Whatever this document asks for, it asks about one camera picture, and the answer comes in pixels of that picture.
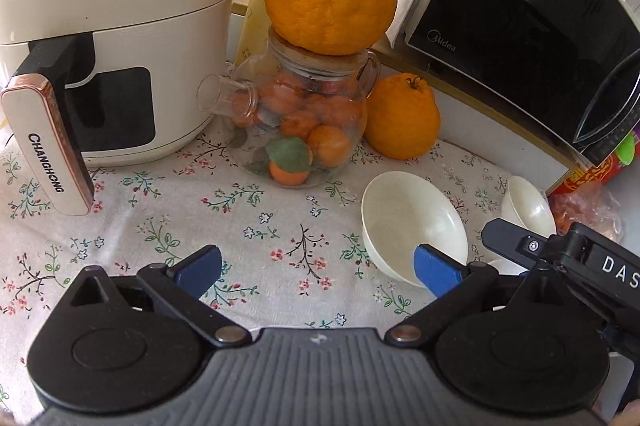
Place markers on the small cream bowl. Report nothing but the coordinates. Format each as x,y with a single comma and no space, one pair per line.
527,206

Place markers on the white air fryer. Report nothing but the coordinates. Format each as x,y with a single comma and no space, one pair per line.
125,6

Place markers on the large orange without leaves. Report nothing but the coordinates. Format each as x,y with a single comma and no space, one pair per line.
402,119

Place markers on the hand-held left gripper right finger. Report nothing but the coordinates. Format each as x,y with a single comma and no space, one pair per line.
432,268

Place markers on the clear plastic snack bag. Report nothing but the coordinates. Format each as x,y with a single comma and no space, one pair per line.
585,211

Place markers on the white bowl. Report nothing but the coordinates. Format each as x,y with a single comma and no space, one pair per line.
502,267

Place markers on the floral tablecloth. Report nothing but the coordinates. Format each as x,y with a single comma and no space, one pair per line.
150,226

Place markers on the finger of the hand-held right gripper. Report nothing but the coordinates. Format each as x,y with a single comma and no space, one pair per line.
515,243

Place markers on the black microwave oven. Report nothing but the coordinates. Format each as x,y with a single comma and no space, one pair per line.
525,16

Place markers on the pale yellow box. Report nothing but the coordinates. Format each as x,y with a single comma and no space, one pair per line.
252,26

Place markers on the large cream bowl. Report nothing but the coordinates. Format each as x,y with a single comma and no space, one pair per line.
412,221

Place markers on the glass teapot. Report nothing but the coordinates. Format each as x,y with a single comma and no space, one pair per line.
320,66

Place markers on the red cardboard box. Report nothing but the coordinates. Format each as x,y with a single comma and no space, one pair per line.
595,173

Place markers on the pile of small mandarins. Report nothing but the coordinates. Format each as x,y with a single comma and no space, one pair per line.
327,144

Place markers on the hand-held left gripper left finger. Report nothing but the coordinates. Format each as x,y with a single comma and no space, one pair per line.
202,268

